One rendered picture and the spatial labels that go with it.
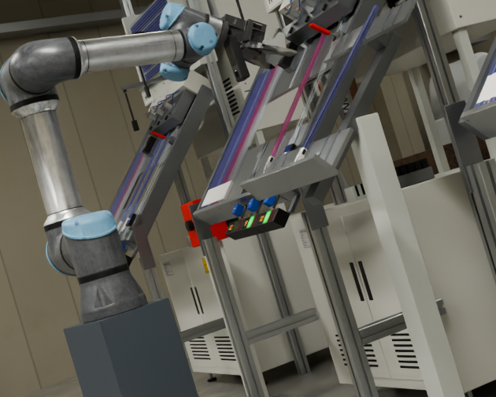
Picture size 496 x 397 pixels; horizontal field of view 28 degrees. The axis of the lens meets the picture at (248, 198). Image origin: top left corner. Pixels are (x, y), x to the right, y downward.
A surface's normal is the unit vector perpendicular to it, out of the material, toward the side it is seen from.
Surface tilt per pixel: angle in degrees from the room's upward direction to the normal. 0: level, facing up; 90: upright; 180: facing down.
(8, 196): 90
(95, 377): 90
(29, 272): 90
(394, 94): 90
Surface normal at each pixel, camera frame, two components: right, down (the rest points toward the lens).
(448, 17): -0.88, 0.26
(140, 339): 0.58, -0.19
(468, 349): 0.38, -0.14
